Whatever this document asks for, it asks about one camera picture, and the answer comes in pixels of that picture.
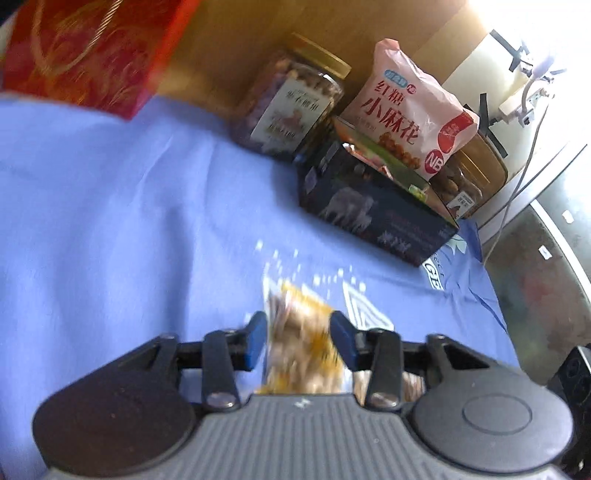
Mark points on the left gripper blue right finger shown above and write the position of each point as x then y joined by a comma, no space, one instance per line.
348,341

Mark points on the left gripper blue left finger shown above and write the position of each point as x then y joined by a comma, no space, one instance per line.
255,339

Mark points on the yellow peanut packet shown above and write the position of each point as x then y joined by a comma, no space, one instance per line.
300,355

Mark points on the open metal tin box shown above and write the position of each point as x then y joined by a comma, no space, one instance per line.
352,183

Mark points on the blue printed cloth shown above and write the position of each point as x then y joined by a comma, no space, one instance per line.
113,232

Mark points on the gold lid pecan jar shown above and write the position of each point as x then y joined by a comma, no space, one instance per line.
471,177

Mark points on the gold lid cashew jar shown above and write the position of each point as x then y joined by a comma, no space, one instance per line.
290,98

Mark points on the pink twisted dough snack bag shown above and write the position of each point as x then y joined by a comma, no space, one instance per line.
409,113

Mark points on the red gift box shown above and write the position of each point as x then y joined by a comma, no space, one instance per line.
101,55

